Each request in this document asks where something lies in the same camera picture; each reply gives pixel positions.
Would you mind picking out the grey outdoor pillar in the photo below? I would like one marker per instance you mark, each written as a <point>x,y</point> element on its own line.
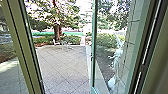
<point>131,43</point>

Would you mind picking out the leafy green tree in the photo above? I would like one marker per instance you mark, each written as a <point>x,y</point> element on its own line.
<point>56,16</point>

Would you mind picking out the large green shrub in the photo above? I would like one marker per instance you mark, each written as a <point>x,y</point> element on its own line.
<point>106,40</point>

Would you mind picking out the white garden statue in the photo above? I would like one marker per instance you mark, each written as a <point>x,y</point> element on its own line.
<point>116,63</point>

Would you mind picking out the green framed glass door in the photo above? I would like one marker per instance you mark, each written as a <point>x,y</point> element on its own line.
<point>93,50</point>
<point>23,50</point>

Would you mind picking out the metal outdoor chair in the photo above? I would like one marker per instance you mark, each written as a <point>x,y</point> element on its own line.
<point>56,42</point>

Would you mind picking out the low green hedge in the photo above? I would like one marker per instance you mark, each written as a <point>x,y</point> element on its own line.
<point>71,39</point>

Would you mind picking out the metal outdoor table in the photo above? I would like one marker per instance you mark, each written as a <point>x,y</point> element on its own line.
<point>66,45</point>

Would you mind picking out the green outdoor canopy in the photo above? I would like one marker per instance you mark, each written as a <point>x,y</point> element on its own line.
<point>71,33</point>

